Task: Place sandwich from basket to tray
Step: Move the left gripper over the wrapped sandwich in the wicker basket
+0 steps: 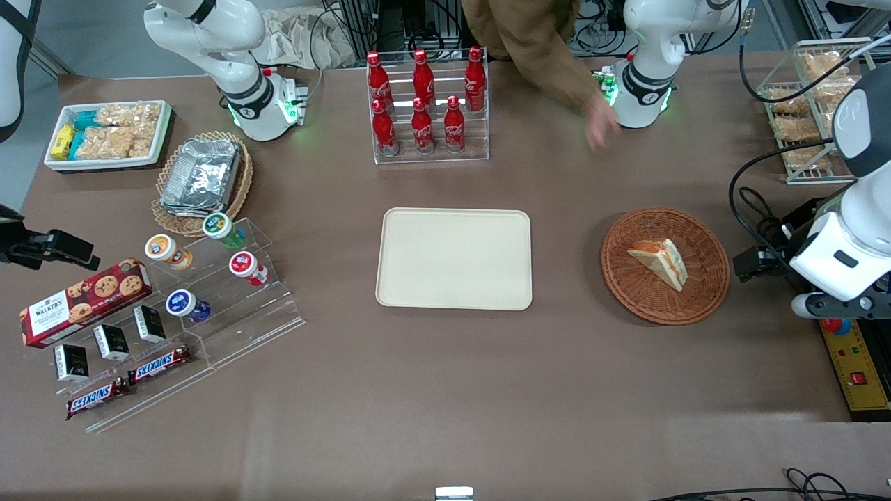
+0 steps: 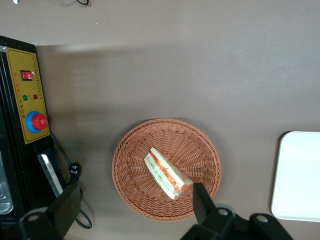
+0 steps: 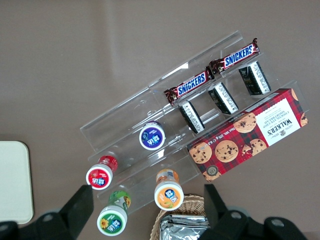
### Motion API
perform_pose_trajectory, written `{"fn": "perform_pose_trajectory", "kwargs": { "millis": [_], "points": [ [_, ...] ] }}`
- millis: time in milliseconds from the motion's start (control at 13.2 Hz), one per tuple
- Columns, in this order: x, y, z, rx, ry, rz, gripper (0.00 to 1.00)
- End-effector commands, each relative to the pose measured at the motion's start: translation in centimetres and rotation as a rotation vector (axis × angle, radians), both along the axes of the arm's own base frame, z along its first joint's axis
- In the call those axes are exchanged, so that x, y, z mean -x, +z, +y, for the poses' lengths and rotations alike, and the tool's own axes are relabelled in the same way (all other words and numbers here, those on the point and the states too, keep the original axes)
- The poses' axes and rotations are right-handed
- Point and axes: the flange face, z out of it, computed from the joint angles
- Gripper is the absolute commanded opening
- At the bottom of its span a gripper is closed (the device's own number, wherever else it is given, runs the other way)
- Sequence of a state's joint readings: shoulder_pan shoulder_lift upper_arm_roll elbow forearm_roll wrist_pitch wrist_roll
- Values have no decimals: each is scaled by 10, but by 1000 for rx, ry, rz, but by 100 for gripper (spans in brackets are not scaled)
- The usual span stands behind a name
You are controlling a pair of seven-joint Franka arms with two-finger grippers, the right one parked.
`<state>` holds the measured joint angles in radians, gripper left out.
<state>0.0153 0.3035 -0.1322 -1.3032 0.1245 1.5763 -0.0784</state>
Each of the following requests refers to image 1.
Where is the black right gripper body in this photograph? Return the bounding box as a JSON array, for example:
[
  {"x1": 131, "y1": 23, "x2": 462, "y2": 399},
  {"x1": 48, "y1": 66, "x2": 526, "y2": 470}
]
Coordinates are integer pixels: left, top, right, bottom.
[{"x1": 0, "y1": 204, "x2": 31, "y2": 268}]

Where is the blue lid drink cup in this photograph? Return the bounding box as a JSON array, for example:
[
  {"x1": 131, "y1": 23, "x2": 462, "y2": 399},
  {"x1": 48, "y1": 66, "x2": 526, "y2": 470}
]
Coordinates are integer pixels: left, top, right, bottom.
[{"x1": 165, "y1": 289, "x2": 212, "y2": 324}]

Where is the black power cable with plug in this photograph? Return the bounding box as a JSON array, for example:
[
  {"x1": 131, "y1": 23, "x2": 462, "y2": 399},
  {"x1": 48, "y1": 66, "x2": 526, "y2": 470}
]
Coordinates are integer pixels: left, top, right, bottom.
[{"x1": 738, "y1": 186, "x2": 792, "y2": 246}]

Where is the stack of foil trays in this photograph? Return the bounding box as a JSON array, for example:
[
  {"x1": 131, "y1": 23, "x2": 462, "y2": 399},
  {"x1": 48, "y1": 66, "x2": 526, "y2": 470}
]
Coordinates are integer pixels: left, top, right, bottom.
[{"x1": 159, "y1": 138, "x2": 242, "y2": 218}]

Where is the black floor cable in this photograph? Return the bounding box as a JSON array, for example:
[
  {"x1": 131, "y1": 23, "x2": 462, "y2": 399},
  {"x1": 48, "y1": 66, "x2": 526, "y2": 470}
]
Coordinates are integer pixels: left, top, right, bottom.
[{"x1": 651, "y1": 468, "x2": 891, "y2": 501}]

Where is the white wire shelf rack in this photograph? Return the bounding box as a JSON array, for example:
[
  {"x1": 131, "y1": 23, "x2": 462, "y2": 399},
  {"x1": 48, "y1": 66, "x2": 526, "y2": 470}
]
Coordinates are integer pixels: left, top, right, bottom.
[{"x1": 757, "y1": 37, "x2": 891, "y2": 186}]

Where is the black tabletop appliance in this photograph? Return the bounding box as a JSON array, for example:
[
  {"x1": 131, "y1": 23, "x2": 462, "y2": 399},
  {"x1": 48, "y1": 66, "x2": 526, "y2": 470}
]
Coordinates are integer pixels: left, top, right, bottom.
[{"x1": 781, "y1": 197, "x2": 846, "y2": 241}]

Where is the clear acrylic bottle rack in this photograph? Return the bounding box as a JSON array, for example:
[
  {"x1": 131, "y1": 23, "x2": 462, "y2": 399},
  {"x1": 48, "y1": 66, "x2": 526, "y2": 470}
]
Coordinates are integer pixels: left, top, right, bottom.
[{"x1": 367, "y1": 47, "x2": 490, "y2": 166}]

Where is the clear acrylic stepped stand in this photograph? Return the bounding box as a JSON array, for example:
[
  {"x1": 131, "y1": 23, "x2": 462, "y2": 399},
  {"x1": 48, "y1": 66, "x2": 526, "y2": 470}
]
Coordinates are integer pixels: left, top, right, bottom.
[
  {"x1": 148, "y1": 217, "x2": 306, "y2": 370},
  {"x1": 52, "y1": 299, "x2": 218, "y2": 434}
]

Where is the triangular sandwich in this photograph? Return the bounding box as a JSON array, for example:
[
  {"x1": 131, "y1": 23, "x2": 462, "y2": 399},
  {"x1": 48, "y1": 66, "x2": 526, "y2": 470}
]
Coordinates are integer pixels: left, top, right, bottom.
[{"x1": 627, "y1": 238, "x2": 688, "y2": 292}]

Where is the white rectangular snack tray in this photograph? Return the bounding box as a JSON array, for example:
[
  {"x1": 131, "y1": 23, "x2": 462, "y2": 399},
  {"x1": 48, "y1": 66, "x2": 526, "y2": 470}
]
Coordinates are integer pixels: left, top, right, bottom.
[{"x1": 43, "y1": 100, "x2": 173, "y2": 173}]

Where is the green lid drink cup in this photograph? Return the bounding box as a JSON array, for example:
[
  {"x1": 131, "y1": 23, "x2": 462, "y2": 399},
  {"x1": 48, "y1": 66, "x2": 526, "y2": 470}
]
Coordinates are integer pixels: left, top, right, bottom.
[{"x1": 203, "y1": 212, "x2": 246, "y2": 251}]

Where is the red lid drink cup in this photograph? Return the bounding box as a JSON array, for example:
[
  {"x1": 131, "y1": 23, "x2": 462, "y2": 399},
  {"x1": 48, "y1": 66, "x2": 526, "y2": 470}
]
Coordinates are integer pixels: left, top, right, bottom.
[{"x1": 229, "y1": 251, "x2": 269, "y2": 287}]

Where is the round brown wicker basket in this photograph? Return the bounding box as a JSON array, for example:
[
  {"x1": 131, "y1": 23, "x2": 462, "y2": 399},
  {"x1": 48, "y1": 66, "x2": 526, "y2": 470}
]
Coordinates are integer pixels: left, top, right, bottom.
[{"x1": 601, "y1": 207, "x2": 731, "y2": 326}]

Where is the Snickers chocolate bar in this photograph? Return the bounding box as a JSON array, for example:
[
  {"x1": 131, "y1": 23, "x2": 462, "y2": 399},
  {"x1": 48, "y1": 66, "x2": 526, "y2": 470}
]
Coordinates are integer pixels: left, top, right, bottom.
[
  {"x1": 65, "y1": 377, "x2": 132, "y2": 421},
  {"x1": 127, "y1": 344, "x2": 192, "y2": 385}
]

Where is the small black box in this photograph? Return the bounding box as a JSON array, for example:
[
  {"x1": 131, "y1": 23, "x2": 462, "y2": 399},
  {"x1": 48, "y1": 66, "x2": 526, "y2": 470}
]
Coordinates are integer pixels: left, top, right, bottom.
[
  {"x1": 93, "y1": 324, "x2": 131, "y2": 362},
  {"x1": 134, "y1": 305, "x2": 168, "y2": 344},
  {"x1": 54, "y1": 344, "x2": 90, "y2": 382}
]

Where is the red Walkers cookie box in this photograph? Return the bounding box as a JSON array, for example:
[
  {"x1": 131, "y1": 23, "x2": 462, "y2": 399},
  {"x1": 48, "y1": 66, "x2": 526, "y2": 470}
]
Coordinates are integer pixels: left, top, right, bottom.
[{"x1": 19, "y1": 258, "x2": 154, "y2": 349}]

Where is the yellow snack packet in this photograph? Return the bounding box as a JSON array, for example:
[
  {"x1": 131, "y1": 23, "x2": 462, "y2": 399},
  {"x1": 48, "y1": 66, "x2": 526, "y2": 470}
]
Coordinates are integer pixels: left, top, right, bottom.
[{"x1": 50, "y1": 123, "x2": 77, "y2": 161}]

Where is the bagged fried snack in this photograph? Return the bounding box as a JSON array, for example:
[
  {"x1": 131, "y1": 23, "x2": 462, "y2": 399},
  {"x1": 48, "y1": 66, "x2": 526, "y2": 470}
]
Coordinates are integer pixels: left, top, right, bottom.
[
  {"x1": 799, "y1": 52, "x2": 849, "y2": 79},
  {"x1": 766, "y1": 87, "x2": 812, "y2": 116},
  {"x1": 773, "y1": 115, "x2": 823, "y2": 143},
  {"x1": 811, "y1": 77, "x2": 861, "y2": 106},
  {"x1": 783, "y1": 145, "x2": 834, "y2": 172}
]

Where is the beige plastic tray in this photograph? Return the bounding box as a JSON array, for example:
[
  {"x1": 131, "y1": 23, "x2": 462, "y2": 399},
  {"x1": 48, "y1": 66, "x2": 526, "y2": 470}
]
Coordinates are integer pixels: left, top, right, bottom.
[{"x1": 375, "y1": 207, "x2": 533, "y2": 311}]

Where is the orange lid drink cup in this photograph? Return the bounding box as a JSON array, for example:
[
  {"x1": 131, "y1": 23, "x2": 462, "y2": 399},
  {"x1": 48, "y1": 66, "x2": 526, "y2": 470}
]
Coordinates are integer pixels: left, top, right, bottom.
[{"x1": 144, "y1": 234, "x2": 194, "y2": 272}]

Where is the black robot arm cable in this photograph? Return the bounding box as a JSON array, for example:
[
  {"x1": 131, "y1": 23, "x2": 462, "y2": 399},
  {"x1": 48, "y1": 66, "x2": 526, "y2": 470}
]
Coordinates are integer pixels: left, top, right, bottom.
[{"x1": 728, "y1": 28, "x2": 891, "y2": 253}]

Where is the clear bag of rice crackers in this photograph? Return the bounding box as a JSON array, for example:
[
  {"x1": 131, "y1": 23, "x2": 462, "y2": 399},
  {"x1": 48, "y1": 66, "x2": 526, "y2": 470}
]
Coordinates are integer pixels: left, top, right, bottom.
[
  {"x1": 75, "y1": 126, "x2": 136, "y2": 160},
  {"x1": 129, "y1": 120, "x2": 160, "y2": 158},
  {"x1": 96, "y1": 102, "x2": 163, "y2": 130}
]

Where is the brown sleeved left forearm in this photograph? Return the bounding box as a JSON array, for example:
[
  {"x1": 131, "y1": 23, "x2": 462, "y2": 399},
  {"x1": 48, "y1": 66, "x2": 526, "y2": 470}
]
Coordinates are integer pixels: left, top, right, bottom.
[{"x1": 461, "y1": 0, "x2": 605, "y2": 116}]

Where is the light tan wicker basket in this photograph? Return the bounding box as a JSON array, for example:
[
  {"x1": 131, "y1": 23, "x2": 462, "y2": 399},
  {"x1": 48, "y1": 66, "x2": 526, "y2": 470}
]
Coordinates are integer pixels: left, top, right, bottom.
[{"x1": 151, "y1": 131, "x2": 254, "y2": 238}]

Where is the yellow emergency stop box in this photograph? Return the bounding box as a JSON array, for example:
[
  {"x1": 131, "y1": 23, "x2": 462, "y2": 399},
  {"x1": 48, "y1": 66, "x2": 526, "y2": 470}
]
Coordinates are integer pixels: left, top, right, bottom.
[{"x1": 818, "y1": 317, "x2": 891, "y2": 418}]

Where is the person's left hand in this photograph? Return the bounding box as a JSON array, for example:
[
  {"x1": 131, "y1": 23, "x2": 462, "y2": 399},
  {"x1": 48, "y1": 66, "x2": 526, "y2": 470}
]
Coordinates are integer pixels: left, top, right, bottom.
[{"x1": 586, "y1": 104, "x2": 622, "y2": 152}]

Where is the red cola bottle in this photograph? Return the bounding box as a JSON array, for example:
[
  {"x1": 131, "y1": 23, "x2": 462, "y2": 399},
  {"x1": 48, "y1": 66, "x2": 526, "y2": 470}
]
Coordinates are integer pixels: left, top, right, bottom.
[
  {"x1": 443, "y1": 95, "x2": 466, "y2": 154},
  {"x1": 371, "y1": 99, "x2": 400, "y2": 157},
  {"x1": 367, "y1": 51, "x2": 395, "y2": 106},
  {"x1": 464, "y1": 47, "x2": 487, "y2": 113},
  {"x1": 413, "y1": 49, "x2": 437, "y2": 105},
  {"x1": 411, "y1": 97, "x2": 436, "y2": 154}
]

